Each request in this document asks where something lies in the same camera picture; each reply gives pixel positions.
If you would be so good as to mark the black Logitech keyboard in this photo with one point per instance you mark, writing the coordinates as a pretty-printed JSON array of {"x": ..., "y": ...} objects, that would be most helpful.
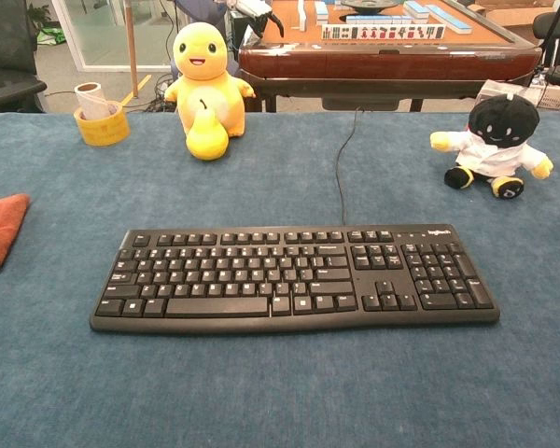
[{"x": 308, "y": 270}]

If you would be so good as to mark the yellow toy pear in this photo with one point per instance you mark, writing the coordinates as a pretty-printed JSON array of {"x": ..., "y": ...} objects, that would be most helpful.
[{"x": 206, "y": 140}]

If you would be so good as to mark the blue tablecloth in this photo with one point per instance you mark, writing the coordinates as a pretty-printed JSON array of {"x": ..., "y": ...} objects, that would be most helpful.
[{"x": 280, "y": 382}]

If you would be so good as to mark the yellow plush dinosaur toy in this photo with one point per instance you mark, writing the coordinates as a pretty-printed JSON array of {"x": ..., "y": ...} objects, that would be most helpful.
[{"x": 200, "y": 56}]

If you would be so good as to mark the brown automatic mahjong table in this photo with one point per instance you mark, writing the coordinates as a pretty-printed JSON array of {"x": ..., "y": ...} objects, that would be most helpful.
[{"x": 378, "y": 60}]

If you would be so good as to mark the yellow packing tape roll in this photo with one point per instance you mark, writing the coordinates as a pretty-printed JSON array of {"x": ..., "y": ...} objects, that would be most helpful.
[{"x": 103, "y": 130}]

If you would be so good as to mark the white and black background robot hand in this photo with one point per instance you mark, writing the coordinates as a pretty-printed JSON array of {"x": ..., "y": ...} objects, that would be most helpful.
[{"x": 256, "y": 14}]

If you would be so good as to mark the face-up mahjong tile row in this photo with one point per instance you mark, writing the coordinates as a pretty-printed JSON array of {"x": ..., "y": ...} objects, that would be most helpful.
[{"x": 382, "y": 32}]

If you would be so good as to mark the white paper label roll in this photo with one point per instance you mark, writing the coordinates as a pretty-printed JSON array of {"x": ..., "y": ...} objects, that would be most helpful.
[{"x": 93, "y": 100}]

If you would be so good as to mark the short blue-backed mahjong tile row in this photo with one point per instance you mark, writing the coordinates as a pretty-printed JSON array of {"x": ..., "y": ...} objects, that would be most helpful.
[{"x": 378, "y": 19}]

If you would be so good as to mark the wooden pole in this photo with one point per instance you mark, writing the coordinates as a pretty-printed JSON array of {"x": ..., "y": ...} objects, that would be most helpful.
[{"x": 131, "y": 46}]

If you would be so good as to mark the black-headed plush doll white coat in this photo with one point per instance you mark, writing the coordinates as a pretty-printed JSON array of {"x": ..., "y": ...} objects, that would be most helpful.
[{"x": 499, "y": 144}]

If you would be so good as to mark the black mahjong table centre disc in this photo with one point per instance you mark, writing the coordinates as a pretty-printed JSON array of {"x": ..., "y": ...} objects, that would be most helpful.
[{"x": 371, "y": 4}]

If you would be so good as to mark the long blue-backed mahjong tile row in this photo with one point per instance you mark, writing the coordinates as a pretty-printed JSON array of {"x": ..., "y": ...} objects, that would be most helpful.
[{"x": 448, "y": 18}]

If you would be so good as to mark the white plastic basket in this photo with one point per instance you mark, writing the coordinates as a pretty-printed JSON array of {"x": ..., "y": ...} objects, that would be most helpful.
[{"x": 548, "y": 95}]

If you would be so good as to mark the green potted plant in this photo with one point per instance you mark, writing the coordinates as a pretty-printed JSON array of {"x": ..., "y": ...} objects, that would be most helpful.
[{"x": 44, "y": 23}]

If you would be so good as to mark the black mesh office chair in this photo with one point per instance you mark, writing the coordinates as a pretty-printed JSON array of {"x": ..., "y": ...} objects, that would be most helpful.
[{"x": 4, "y": 51}]

